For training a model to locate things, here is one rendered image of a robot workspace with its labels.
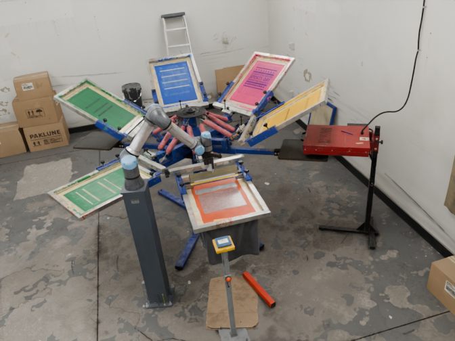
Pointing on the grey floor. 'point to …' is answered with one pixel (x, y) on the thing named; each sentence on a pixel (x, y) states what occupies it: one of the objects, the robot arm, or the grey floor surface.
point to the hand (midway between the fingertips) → (212, 170)
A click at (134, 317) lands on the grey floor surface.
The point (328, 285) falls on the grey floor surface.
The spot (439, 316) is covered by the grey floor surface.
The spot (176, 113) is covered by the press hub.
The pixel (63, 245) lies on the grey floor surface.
